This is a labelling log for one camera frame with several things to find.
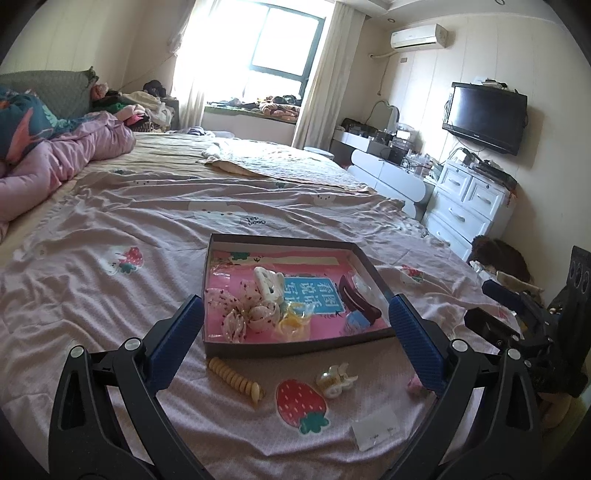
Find cream curtain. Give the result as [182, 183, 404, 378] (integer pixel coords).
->
[293, 2, 370, 151]

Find white vanity desk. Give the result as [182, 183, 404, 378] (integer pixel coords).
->
[330, 129, 437, 222]

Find beige spiral hair tie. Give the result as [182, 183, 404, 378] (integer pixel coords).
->
[208, 356, 266, 407]

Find grey headboard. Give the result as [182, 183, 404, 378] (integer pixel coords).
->
[0, 68, 100, 121]

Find window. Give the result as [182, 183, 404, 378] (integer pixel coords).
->
[178, 0, 326, 97]

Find black set-top box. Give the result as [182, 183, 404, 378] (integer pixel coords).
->
[455, 148, 518, 190]

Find blue hair clip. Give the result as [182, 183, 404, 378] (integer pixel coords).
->
[341, 310, 372, 337]

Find beige bag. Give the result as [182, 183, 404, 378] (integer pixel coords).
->
[496, 270, 546, 296]

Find white polka dot scrunchie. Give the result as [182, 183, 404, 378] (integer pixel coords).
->
[205, 281, 282, 343]

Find white air conditioner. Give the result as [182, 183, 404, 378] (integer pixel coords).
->
[390, 24, 450, 51]

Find black flat television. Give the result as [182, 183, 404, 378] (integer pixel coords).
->
[442, 82, 528, 157]

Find maroon hair claw clip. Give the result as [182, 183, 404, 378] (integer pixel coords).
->
[338, 274, 383, 321]

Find small white claw clip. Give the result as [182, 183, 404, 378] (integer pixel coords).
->
[316, 362, 360, 398]

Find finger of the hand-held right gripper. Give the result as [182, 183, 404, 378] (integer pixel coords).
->
[482, 281, 527, 315]
[464, 308, 522, 352]

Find shallow cardboard box pink lining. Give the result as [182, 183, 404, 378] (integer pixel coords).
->
[203, 233, 399, 360]

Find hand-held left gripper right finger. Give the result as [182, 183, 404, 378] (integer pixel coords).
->
[383, 295, 541, 480]

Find cream hair claw clip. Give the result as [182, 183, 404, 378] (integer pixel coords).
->
[253, 265, 289, 303]

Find pink printed bed sheet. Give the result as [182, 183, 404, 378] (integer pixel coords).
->
[0, 131, 532, 480]

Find brown furry thing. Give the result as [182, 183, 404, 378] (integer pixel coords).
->
[467, 234, 532, 283]

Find beige blanket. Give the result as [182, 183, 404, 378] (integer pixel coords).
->
[198, 138, 370, 192]

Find white dresser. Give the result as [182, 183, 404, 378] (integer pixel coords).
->
[422, 159, 518, 261]

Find clothes on window sill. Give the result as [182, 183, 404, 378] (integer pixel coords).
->
[208, 95, 303, 123]

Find packet of yellow hair ties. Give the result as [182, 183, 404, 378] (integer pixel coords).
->
[272, 300, 315, 341]

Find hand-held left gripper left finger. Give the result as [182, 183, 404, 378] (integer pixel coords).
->
[48, 295, 204, 480]

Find sheer white curtain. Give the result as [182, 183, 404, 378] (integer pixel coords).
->
[171, 0, 218, 132]

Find vanity mirror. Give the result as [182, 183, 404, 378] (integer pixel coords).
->
[369, 99, 402, 134]

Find pink and teal floral quilt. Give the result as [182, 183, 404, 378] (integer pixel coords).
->
[0, 85, 137, 241]

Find white card packet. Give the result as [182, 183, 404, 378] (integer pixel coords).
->
[351, 406, 402, 452]

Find pile of clothes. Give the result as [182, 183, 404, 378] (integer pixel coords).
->
[90, 79, 181, 134]

